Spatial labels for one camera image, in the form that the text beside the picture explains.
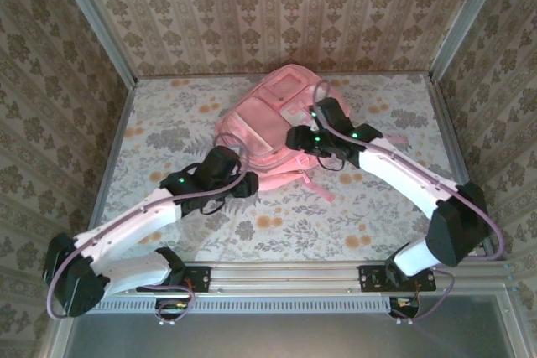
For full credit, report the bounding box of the aluminium frame post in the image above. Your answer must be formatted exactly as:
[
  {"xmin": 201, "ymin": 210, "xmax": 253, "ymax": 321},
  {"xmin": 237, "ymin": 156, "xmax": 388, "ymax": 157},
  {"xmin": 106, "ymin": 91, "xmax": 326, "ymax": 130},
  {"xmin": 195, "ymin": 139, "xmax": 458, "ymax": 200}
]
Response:
[
  {"xmin": 50, "ymin": 0, "xmax": 138, "ymax": 86},
  {"xmin": 428, "ymin": 0, "xmax": 511, "ymax": 82}
]

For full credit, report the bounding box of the grey steel panel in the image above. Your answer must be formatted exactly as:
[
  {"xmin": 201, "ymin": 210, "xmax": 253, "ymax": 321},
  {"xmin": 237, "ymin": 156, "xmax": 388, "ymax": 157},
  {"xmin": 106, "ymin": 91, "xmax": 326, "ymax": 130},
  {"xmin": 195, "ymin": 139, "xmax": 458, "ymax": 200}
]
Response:
[{"xmin": 62, "ymin": 311, "xmax": 517, "ymax": 358}]

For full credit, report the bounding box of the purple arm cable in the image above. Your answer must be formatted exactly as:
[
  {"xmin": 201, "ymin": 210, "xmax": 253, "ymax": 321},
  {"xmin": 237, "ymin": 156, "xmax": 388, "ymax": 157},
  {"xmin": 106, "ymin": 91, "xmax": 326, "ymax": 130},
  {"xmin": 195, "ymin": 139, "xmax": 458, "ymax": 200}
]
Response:
[
  {"xmin": 312, "ymin": 79, "xmax": 504, "ymax": 322},
  {"xmin": 45, "ymin": 132, "xmax": 248, "ymax": 328}
]

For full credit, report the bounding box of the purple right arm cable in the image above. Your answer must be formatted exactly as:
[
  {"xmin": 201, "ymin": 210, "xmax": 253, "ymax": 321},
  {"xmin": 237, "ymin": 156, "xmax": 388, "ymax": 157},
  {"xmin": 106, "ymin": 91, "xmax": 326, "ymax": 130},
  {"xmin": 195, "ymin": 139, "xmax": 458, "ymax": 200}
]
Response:
[{"xmin": 312, "ymin": 79, "xmax": 504, "ymax": 322}]

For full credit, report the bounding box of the aluminium front rail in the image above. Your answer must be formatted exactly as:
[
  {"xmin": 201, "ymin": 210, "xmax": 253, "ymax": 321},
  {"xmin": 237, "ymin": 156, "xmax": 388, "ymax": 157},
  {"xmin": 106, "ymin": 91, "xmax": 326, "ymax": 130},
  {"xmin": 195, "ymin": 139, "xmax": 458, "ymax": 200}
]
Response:
[{"xmin": 65, "ymin": 261, "xmax": 515, "ymax": 296}]

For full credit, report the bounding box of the grey slotted cable duct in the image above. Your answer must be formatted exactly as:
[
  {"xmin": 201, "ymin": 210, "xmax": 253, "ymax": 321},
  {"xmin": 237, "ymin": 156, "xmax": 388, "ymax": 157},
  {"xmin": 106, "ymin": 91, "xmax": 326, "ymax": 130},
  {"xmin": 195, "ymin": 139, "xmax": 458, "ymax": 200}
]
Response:
[{"xmin": 75, "ymin": 295, "xmax": 391, "ymax": 314}]

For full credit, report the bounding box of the aluminium side rail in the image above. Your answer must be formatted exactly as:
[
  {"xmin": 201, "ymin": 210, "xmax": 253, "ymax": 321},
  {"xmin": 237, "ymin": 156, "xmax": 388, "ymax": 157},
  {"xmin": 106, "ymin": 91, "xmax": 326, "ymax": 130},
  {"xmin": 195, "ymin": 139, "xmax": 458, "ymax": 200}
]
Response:
[
  {"xmin": 423, "ymin": 75, "xmax": 496, "ymax": 261},
  {"xmin": 80, "ymin": 80, "xmax": 138, "ymax": 262}
]

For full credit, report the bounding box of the floral tablecloth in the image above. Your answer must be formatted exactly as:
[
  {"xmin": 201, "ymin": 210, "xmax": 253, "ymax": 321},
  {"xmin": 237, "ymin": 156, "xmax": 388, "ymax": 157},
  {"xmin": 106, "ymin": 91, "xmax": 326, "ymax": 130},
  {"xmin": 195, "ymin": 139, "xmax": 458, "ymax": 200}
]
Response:
[{"xmin": 90, "ymin": 75, "xmax": 479, "ymax": 262}]

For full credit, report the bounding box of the pink backpack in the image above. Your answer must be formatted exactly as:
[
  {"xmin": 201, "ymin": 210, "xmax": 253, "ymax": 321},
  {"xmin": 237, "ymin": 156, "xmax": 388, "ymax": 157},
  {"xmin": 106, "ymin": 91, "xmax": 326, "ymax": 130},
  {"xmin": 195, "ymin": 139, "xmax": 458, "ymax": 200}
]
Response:
[{"xmin": 213, "ymin": 65, "xmax": 409, "ymax": 205}]

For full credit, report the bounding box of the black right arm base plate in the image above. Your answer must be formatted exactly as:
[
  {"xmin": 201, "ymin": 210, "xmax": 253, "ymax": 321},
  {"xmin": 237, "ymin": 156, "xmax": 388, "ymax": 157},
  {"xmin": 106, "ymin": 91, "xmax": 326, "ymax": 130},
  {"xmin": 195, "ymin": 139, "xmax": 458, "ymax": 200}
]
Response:
[{"xmin": 359, "ymin": 264, "xmax": 437, "ymax": 293}]

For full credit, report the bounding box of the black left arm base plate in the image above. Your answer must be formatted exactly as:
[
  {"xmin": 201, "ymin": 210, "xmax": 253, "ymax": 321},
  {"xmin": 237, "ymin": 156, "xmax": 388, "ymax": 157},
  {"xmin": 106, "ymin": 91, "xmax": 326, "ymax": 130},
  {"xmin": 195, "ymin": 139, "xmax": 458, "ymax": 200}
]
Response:
[{"xmin": 167, "ymin": 265, "xmax": 211, "ymax": 293}]

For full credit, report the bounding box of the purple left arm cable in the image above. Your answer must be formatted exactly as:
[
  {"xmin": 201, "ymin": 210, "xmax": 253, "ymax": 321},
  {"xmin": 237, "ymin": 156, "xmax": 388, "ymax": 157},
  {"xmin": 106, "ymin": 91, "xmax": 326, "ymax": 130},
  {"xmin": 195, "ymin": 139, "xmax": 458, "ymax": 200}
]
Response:
[{"xmin": 45, "ymin": 132, "xmax": 248, "ymax": 328}]

